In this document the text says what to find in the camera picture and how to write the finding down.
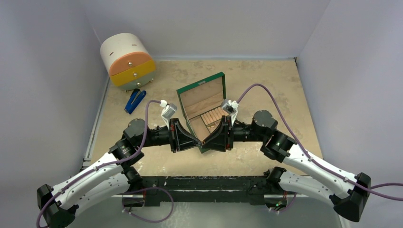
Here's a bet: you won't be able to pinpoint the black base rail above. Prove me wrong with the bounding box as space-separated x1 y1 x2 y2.
123 175 294 207

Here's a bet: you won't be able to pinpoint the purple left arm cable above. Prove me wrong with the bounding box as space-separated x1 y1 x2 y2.
36 100 163 228

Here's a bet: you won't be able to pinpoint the white round drawer cabinet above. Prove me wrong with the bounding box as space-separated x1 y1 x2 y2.
100 33 156 90

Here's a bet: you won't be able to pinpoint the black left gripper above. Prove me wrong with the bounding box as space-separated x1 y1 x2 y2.
137 118 202 152

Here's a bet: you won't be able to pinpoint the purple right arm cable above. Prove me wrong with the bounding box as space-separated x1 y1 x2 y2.
237 83 403 202

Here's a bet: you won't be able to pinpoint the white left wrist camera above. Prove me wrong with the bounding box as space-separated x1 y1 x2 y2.
160 100 177 126

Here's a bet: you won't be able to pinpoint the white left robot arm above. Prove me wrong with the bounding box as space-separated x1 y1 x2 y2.
36 118 201 228

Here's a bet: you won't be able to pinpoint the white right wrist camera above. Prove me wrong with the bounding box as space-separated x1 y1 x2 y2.
221 99 239 125

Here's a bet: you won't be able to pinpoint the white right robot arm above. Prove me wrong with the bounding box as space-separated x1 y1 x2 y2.
201 110 371 222

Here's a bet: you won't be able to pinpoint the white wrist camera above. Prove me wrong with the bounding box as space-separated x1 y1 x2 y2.
160 100 177 126
221 99 239 125

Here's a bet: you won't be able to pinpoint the beige removable jewelry tray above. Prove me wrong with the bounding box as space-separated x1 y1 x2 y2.
201 107 229 133

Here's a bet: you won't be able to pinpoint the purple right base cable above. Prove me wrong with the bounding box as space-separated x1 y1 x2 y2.
268 193 298 215

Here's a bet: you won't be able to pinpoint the blue hand tool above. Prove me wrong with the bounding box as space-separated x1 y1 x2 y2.
124 89 146 114

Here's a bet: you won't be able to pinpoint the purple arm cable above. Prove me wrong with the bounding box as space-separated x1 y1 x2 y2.
237 83 403 202
36 100 163 228

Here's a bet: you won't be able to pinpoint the green jewelry box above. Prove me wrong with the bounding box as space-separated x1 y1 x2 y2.
176 72 226 142

